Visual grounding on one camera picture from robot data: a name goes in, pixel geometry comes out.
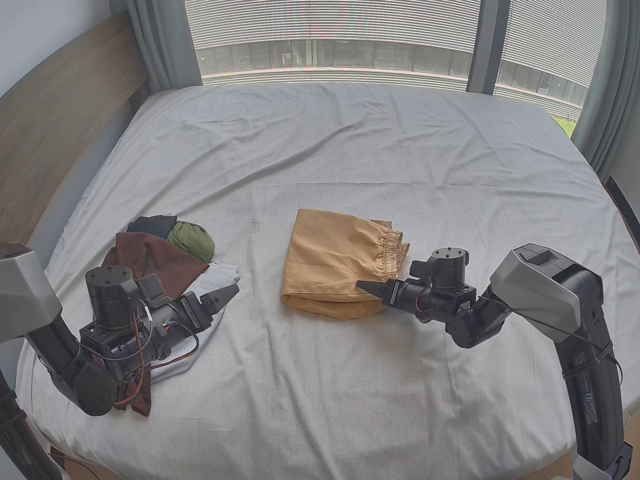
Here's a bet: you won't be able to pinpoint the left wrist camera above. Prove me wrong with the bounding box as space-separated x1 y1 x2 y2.
136 274 166 303

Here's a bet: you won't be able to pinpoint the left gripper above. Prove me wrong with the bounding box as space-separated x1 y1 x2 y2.
152 283 240 344

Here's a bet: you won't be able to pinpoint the pale blue garment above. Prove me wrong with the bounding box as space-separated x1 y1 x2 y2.
150 263 241 384

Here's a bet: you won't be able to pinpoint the brown garment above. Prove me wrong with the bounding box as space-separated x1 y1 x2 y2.
102 231 211 416

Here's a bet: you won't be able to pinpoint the bed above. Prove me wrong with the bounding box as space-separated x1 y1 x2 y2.
0 10 640 480

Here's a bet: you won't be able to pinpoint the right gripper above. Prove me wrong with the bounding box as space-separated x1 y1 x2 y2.
356 279 435 319

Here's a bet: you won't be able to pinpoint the grey-green curtain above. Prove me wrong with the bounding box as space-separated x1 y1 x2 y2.
570 0 640 184
105 0 203 94

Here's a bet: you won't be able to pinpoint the green garment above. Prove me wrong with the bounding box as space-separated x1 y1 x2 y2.
167 220 217 264

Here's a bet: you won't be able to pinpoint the black garment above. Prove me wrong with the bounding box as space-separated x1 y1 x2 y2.
126 214 178 236

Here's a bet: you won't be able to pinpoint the window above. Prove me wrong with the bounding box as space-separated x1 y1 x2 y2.
179 0 608 136

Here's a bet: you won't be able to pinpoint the tan shorts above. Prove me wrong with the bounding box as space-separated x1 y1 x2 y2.
281 209 412 321

